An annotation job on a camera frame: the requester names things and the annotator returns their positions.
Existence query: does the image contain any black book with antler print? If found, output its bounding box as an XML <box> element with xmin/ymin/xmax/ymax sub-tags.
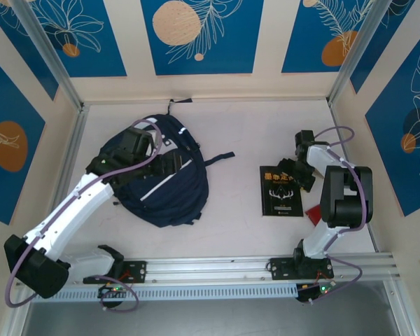
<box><xmin>259</xmin><ymin>165</ymin><xmax>305</xmax><ymax>218</ymax></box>

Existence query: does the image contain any grey slotted cable duct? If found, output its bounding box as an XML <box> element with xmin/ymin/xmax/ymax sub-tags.
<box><xmin>30</xmin><ymin>283</ymin><xmax>300</xmax><ymax>302</ymax></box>

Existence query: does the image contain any aluminium frame post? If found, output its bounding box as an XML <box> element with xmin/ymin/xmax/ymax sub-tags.
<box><xmin>327</xmin><ymin>0</ymin><xmax>381</xmax><ymax>108</ymax></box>
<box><xmin>9</xmin><ymin>0</ymin><xmax>85</xmax><ymax>112</ymax></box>

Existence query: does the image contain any small red item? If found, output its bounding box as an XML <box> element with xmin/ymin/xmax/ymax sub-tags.
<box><xmin>303</xmin><ymin>205</ymin><xmax>323</xmax><ymax>225</ymax></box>

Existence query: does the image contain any aluminium side rail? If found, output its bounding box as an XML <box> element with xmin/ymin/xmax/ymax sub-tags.
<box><xmin>38</xmin><ymin>106</ymin><xmax>89</xmax><ymax>262</ymax></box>

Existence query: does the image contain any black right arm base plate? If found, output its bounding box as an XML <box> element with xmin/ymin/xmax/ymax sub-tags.
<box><xmin>268</xmin><ymin>256</ymin><xmax>335</xmax><ymax>281</ymax></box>

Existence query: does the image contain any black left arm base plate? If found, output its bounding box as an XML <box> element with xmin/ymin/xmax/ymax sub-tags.
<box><xmin>83</xmin><ymin>259</ymin><xmax>148</xmax><ymax>284</ymax></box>

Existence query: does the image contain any navy blue backpack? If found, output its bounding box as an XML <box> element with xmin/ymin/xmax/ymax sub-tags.
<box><xmin>98</xmin><ymin>99</ymin><xmax>236</xmax><ymax>229</ymax></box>

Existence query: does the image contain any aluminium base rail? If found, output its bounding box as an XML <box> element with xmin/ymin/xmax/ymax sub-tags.
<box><xmin>15</xmin><ymin>252</ymin><xmax>403</xmax><ymax>288</ymax></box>

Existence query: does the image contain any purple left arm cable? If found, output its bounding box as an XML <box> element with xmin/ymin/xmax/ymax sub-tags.
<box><xmin>5</xmin><ymin>118</ymin><xmax>162</xmax><ymax>313</ymax></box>

